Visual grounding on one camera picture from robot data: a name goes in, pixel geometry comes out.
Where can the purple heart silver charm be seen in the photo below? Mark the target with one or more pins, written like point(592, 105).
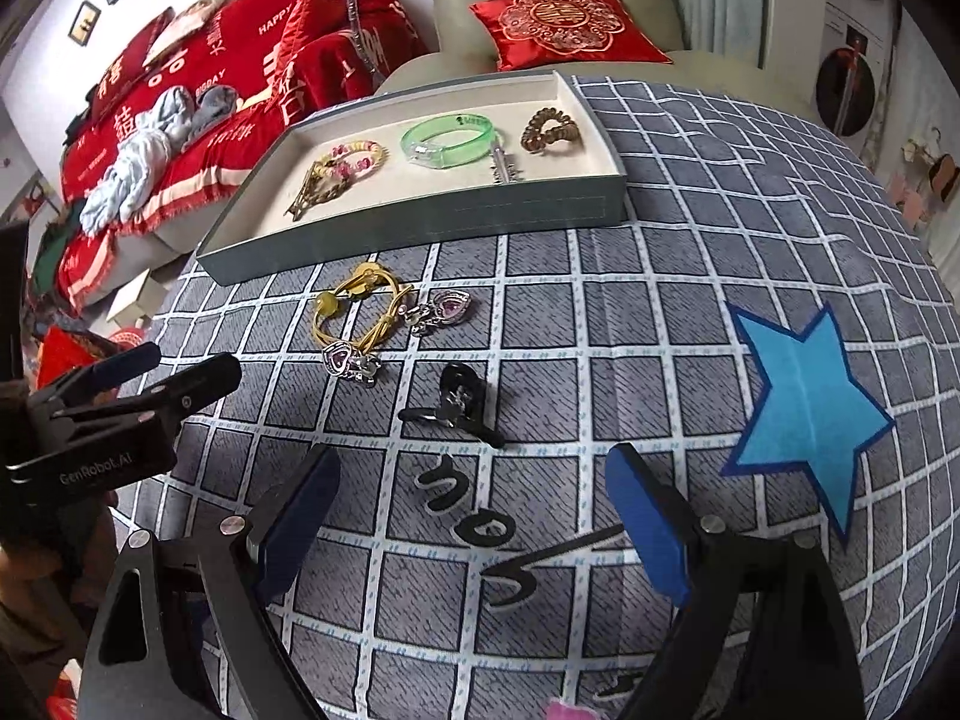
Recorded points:
point(339, 358)

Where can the photo print pillow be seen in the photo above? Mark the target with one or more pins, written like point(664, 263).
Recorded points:
point(187, 22)

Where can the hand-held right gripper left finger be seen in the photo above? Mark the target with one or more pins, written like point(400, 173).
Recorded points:
point(296, 525)

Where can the dark slippers on hanger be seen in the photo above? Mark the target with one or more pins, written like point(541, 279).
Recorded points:
point(941, 169)

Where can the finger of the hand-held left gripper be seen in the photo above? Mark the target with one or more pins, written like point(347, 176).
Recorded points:
point(195, 382)
point(127, 364)

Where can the grey sofa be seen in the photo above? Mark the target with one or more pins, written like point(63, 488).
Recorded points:
point(150, 259)

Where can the small black picture frame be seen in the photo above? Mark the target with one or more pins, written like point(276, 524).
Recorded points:
point(85, 21)

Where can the silver rhinestone hair clip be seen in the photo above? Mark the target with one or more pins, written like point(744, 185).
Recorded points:
point(504, 169)

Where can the grey shallow tray box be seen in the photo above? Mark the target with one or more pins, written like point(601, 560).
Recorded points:
point(375, 187)

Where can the pink slippers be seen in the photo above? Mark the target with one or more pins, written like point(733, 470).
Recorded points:
point(911, 199)

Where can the red lettered cushion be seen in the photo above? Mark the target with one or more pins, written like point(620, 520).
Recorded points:
point(124, 67)

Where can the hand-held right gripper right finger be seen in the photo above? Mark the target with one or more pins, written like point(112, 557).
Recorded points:
point(649, 532)

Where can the black hair claw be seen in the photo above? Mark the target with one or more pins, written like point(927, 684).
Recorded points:
point(457, 390)

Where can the light blue clothes pile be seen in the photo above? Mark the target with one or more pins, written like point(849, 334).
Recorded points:
point(142, 150)

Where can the gold hair clip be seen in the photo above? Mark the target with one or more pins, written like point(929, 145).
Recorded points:
point(296, 208)

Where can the beige armchair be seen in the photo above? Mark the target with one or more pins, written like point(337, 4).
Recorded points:
point(465, 0)

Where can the sofa with red blanket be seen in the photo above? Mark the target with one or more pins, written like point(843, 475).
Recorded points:
point(247, 37)

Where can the green transparent bangle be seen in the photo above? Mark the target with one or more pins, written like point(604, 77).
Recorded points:
point(450, 154)

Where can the red fringed cushion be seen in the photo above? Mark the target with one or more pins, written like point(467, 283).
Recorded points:
point(304, 26)

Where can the pink heart silver charm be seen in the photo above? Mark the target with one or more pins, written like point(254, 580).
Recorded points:
point(452, 306)

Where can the white washing machine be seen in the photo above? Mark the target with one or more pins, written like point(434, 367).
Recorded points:
point(847, 82)

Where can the grey checked tablecloth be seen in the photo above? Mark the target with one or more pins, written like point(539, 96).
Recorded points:
point(675, 240)

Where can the red gift bag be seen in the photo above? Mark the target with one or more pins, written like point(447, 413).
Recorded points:
point(71, 356)

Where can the white curtain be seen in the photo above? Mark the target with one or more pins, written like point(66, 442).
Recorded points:
point(930, 90)

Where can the red embroidered cushion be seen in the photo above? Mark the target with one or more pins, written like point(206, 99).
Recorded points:
point(570, 22)

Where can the green cloth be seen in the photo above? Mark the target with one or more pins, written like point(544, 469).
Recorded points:
point(49, 255)

